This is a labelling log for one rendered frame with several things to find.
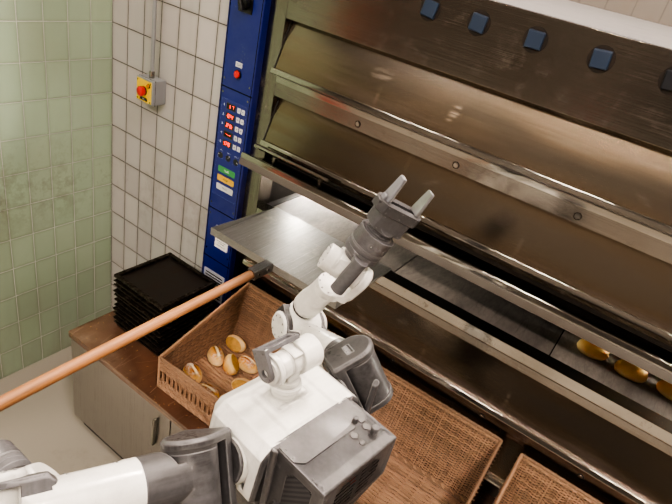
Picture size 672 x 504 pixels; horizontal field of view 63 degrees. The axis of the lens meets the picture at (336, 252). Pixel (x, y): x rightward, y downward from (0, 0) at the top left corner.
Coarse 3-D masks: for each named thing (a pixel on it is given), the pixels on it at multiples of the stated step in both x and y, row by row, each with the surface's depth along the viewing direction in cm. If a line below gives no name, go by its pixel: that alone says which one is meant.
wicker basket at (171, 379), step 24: (216, 312) 218; (240, 312) 233; (264, 312) 228; (192, 336) 212; (216, 336) 227; (240, 336) 235; (264, 336) 229; (168, 360) 206; (192, 360) 219; (168, 384) 203; (192, 384) 193; (216, 384) 214; (192, 408) 199
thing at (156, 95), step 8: (144, 80) 221; (152, 80) 220; (160, 80) 222; (152, 88) 220; (160, 88) 223; (136, 96) 226; (144, 96) 224; (152, 96) 222; (160, 96) 225; (152, 104) 223; (160, 104) 226
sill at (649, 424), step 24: (408, 288) 190; (432, 312) 186; (456, 312) 183; (480, 336) 179; (504, 336) 177; (528, 360) 172; (552, 360) 172; (576, 384) 165; (600, 384) 166; (624, 408) 159; (648, 432) 158
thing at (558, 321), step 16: (240, 160) 194; (272, 176) 188; (304, 176) 200; (304, 192) 183; (336, 192) 193; (336, 208) 177; (368, 208) 187; (400, 240) 167; (432, 240) 177; (432, 256) 163; (464, 256) 172; (464, 272) 158; (496, 272) 167; (496, 288) 154; (528, 288) 162; (528, 304) 150; (560, 304) 158; (560, 320) 147; (592, 320) 154; (592, 336) 143; (624, 336) 150; (624, 352) 140; (656, 352) 147; (656, 368) 137
